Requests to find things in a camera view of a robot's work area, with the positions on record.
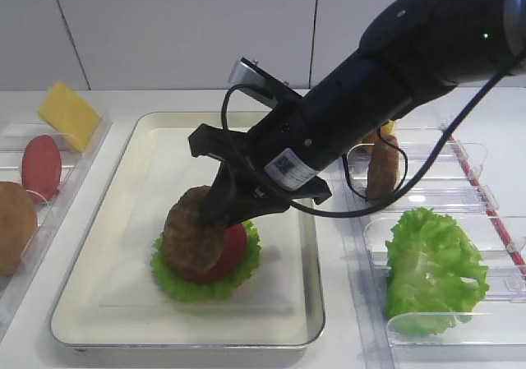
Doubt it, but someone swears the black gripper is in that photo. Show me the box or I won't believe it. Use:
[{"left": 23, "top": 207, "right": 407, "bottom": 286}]
[{"left": 188, "top": 92, "right": 331, "bottom": 228}]

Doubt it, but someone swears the brown meat patty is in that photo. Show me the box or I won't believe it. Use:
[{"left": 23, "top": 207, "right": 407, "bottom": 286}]
[
  {"left": 160, "top": 185, "right": 226, "bottom": 274},
  {"left": 366, "top": 135, "right": 399, "bottom": 202}
]

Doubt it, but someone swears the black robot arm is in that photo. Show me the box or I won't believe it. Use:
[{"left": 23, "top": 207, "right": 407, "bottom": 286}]
[{"left": 189, "top": 0, "right": 525, "bottom": 226}]

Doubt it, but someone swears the red tomato slice on tray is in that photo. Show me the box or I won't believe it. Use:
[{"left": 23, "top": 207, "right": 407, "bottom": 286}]
[{"left": 176, "top": 224, "right": 247, "bottom": 284}]

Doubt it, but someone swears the green lettuce leaf on tray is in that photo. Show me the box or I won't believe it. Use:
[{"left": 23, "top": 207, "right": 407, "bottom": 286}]
[{"left": 150, "top": 220, "right": 261, "bottom": 303}]

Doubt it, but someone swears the yellow cheese slice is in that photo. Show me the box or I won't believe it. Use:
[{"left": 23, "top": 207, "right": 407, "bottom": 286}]
[{"left": 38, "top": 81, "right": 100, "bottom": 153}]

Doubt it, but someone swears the red tomato slice in rack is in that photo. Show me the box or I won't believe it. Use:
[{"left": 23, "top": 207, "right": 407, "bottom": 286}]
[{"left": 21, "top": 135, "right": 62, "bottom": 203}]

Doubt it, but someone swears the green lettuce leaf in rack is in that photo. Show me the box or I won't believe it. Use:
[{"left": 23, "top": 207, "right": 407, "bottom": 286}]
[{"left": 383, "top": 207, "right": 490, "bottom": 337}]

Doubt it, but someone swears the white paper tray liner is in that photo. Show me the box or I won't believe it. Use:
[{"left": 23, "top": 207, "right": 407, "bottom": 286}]
[{"left": 101, "top": 128, "right": 305, "bottom": 315}]

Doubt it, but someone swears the cream metal tray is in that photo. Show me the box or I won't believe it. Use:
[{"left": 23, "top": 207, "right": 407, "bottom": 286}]
[{"left": 50, "top": 112, "right": 325, "bottom": 349}]

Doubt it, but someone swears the clear acrylic right rack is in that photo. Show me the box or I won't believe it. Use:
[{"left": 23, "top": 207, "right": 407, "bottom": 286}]
[{"left": 344, "top": 139, "right": 525, "bottom": 368}]

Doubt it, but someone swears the clear acrylic rack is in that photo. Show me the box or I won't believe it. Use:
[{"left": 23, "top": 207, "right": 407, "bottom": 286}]
[
  {"left": 1, "top": 111, "right": 112, "bottom": 335},
  {"left": 344, "top": 139, "right": 525, "bottom": 368}
]

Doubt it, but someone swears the orange breaded patty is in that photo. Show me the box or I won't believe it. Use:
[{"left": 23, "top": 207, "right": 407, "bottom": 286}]
[{"left": 1, "top": 182, "right": 38, "bottom": 276}]

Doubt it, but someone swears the clear acrylic left rack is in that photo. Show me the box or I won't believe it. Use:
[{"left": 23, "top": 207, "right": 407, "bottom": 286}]
[{"left": 1, "top": 111, "right": 112, "bottom": 335}]

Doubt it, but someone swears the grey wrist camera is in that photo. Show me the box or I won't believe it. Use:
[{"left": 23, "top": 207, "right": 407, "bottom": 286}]
[{"left": 228, "top": 57, "right": 302, "bottom": 109}]

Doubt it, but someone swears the black cable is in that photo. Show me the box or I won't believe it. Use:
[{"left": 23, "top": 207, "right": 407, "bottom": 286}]
[{"left": 221, "top": 52, "right": 526, "bottom": 218}]

